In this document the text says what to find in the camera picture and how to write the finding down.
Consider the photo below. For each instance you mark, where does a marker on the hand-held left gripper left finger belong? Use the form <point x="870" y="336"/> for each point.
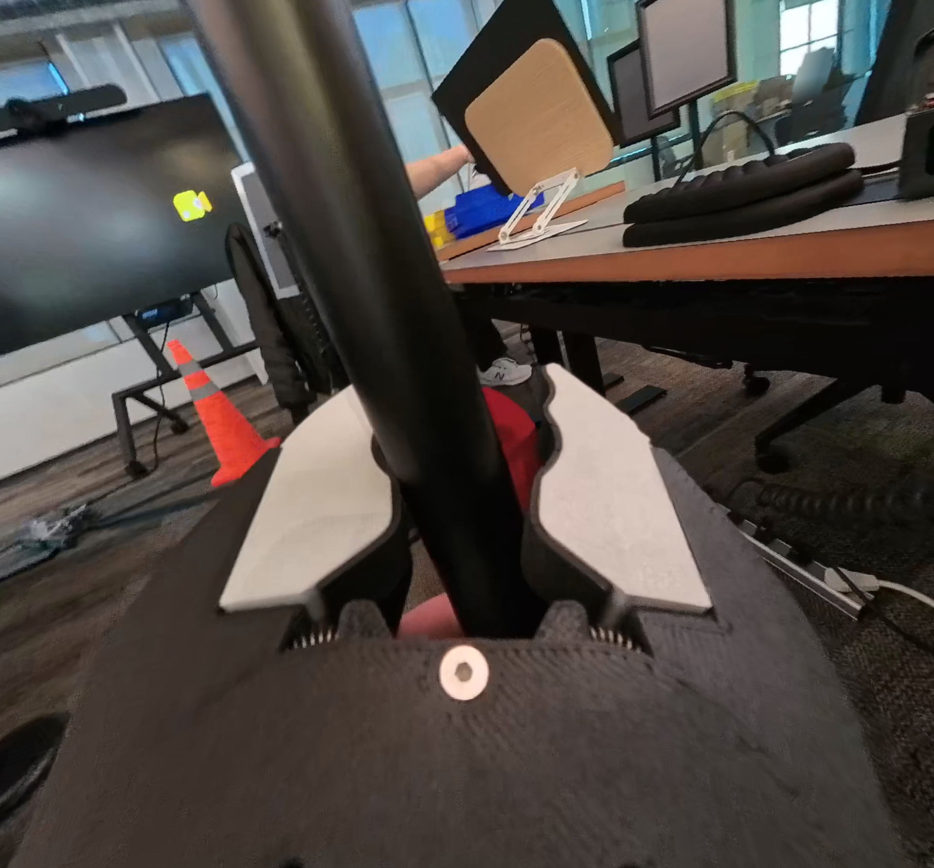
<point x="306" y="518"/>

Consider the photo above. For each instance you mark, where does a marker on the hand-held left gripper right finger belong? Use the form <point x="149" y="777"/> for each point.
<point x="613" y="510"/>

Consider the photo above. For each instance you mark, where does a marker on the another person's forearm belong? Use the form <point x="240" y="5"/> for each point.
<point x="430" y="171"/>

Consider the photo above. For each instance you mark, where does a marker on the small yellow plastic box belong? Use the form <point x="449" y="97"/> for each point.
<point x="438" y="230"/>

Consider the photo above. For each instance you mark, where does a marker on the blue plastic box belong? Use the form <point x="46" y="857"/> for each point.
<point x="481" y="211"/>

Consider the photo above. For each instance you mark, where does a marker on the black box device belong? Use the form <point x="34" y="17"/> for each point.
<point x="918" y="153"/>

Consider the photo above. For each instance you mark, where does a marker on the orange traffic cone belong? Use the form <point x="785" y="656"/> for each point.
<point x="226" y="430"/>

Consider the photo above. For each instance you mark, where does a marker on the black jacket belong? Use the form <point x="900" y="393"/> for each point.
<point x="281" y="343"/>

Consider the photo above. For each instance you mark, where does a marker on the grey power strip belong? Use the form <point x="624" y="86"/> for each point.
<point x="795" y="565"/>

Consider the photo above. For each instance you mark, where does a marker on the black office chair base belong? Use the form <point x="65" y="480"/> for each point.
<point x="802" y="416"/>

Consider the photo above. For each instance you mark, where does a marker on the black television cart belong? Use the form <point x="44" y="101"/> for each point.
<point x="152" y="348"/>

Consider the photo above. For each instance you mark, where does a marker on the grey desk with wood edge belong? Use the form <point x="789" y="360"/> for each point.
<point x="657" y="270"/>

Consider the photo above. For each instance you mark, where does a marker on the black pole stand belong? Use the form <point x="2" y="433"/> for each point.
<point x="350" y="226"/>

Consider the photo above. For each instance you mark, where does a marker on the white framed panel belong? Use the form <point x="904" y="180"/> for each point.
<point x="255" y="226"/>

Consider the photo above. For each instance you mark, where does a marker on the black padded wrist rest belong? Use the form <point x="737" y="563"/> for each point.
<point x="744" y="179"/>
<point x="759" y="215"/>

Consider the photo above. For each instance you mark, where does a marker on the large black television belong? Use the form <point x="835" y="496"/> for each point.
<point x="87" y="241"/>

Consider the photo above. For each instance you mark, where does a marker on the wooden document stand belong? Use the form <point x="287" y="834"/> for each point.
<point x="540" y="117"/>

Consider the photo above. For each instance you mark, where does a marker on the black computer monitor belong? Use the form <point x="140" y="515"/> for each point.
<point x="631" y="98"/>
<point x="689" y="36"/>

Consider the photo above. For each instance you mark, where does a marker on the black webcam bar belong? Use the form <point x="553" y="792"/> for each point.
<point x="66" y="106"/>

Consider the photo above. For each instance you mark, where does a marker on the black backed sheet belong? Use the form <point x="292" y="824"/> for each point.
<point x="511" y="29"/>

